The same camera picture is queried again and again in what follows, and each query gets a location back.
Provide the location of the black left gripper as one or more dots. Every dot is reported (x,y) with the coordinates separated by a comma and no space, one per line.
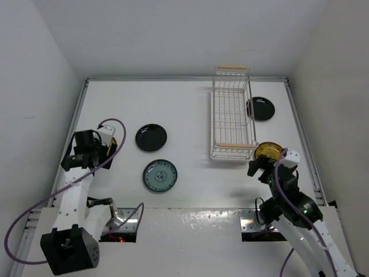
(110,152)

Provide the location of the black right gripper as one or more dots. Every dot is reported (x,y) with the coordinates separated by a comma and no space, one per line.
(263,162)

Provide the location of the yellow patterned plate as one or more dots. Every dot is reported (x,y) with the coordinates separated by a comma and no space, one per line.
(269,149)

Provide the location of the black plate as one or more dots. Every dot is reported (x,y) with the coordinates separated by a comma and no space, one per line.
(151,137)
(262,109)

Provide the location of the blue patterned plate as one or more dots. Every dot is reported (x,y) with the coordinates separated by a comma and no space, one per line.
(159,176)

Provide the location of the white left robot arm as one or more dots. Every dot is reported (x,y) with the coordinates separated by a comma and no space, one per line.
(73,242)

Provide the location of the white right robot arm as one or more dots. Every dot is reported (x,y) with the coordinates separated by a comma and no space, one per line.
(297,217)

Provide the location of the black plate beside rack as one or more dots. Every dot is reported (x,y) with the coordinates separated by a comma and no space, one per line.
(262,109)

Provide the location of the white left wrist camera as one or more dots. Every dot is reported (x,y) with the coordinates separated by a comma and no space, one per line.
(106,133)

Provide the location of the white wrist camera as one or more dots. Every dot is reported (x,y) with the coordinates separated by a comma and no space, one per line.
(106,133)
(290,158)

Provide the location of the white wire dish rack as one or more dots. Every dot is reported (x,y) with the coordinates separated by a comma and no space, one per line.
(233,136)

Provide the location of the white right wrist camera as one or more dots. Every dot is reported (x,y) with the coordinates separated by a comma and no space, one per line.
(290,158)

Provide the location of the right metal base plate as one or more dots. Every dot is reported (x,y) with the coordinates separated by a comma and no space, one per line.
(250,224)

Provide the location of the metal base plate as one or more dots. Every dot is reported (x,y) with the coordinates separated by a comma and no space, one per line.
(123,221)
(250,224)

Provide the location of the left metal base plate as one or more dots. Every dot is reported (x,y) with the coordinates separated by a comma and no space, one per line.
(123,221)

